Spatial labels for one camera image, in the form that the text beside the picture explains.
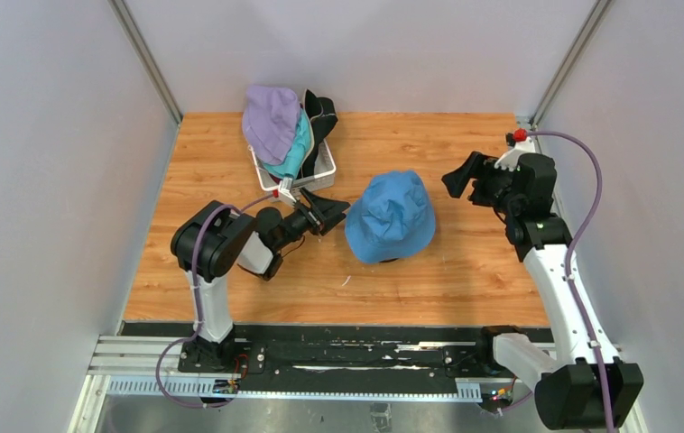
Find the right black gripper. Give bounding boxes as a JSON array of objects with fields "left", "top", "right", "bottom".
[{"left": 442, "top": 152, "right": 522, "bottom": 217}]

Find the purple bucket hat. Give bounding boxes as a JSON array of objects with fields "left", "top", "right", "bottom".
[{"left": 242, "top": 85, "right": 300, "bottom": 165}]

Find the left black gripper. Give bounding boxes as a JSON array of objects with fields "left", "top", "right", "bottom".
[{"left": 273, "top": 188, "right": 349, "bottom": 252}]

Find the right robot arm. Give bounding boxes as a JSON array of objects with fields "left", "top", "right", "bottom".
[{"left": 442, "top": 152, "right": 644, "bottom": 431}]

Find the blue bucket hat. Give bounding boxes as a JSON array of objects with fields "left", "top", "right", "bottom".
[{"left": 345, "top": 170, "right": 436, "bottom": 264}]

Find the white perforated plastic basket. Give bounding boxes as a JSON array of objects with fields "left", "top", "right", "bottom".
[{"left": 247, "top": 139, "right": 337, "bottom": 201}]

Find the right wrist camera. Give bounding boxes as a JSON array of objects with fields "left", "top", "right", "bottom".
[{"left": 494, "top": 128, "right": 537, "bottom": 171}]

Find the teal hat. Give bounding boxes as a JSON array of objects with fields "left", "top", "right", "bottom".
[{"left": 262, "top": 112, "right": 315, "bottom": 179}]

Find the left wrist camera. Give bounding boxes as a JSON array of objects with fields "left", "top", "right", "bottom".
[{"left": 272, "top": 177, "right": 297, "bottom": 207}]

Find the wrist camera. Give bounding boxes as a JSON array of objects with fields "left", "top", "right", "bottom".
[
  {"left": 272, "top": 177, "right": 297, "bottom": 207},
  {"left": 494, "top": 128, "right": 537, "bottom": 171}
]

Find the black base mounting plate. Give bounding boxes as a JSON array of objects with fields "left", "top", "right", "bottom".
[{"left": 120, "top": 321, "right": 561, "bottom": 397}]

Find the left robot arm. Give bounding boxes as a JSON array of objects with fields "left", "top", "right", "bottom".
[{"left": 170, "top": 189, "right": 351, "bottom": 373}]

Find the black hat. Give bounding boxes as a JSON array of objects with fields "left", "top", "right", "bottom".
[{"left": 300, "top": 89, "right": 338, "bottom": 179}]

